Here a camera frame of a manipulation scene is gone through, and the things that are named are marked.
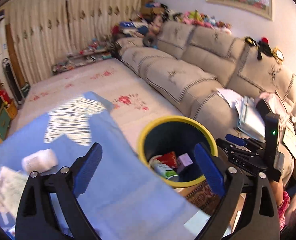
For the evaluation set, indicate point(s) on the pink white paper box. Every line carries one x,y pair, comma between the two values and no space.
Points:
184,160

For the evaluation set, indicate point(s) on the small white pill bottle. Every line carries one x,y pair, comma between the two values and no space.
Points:
41,161

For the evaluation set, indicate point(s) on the beige curtains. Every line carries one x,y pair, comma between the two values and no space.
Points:
45,31

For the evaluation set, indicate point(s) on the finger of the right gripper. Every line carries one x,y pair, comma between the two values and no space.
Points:
235,140

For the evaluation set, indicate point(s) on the floral mattress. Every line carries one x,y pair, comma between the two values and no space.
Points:
135,103

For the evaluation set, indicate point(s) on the low shelf with clutter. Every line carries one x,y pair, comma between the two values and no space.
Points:
80,59

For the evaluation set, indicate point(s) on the black tower fan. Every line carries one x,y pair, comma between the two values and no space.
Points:
12,81

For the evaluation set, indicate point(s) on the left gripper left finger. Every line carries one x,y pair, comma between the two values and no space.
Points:
36,218

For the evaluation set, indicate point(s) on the pile of plush toys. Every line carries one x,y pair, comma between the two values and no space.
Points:
150,10

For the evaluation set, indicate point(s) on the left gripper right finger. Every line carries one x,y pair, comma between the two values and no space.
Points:
259,217

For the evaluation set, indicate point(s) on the white green bottle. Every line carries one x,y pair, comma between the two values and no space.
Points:
164,170

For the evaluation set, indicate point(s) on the blue tablecloth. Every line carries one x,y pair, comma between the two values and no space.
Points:
124,199

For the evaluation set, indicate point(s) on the red snack packet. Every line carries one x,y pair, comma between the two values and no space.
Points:
168,159

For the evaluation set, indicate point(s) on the beige sofa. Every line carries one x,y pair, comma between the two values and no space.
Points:
190,64

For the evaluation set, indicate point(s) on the yellow rim trash bin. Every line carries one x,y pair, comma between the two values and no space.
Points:
180,135

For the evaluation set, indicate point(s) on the papers on sofa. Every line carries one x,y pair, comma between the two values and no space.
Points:
249,120

